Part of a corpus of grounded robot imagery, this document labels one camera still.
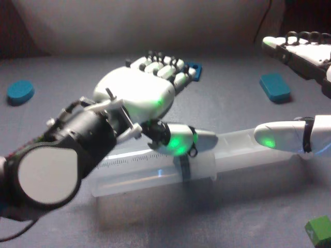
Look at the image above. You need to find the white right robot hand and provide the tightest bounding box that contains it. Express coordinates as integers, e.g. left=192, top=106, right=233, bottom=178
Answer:
left=253, top=30, right=331, bottom=158

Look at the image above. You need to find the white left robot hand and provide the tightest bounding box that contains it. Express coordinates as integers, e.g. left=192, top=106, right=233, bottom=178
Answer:
left=92, top=50, right=219, bottom=159

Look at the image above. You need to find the grey table cloth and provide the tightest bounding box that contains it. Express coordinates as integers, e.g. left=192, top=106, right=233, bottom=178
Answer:
left=0, top=43, right=331, bottom=248

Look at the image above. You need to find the blue round disc block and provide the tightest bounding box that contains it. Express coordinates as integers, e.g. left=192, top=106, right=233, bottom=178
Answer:
left=7, top=80, right=35, bottom=106

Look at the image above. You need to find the green cube block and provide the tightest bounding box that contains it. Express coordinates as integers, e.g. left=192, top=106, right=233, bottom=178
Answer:
left=304, top=215, right=331, bottom=248

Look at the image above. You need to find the thin red cable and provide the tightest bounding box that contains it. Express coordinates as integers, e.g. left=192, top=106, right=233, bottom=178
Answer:
left=254, top=0, right=273, bottom=44

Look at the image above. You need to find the blue block with holes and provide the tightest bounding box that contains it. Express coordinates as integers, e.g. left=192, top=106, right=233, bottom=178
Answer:
left=184, top=61, right=204, bottom=83

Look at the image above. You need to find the large translucent plastic syringe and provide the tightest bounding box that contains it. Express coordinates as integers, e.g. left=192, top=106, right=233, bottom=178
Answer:
left=87, top=126, right=313, bottom=199

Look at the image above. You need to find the blue rounded rectangular block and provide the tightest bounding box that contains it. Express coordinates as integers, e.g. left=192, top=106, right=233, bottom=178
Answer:
left=259, top=73, right=291, bottom=103

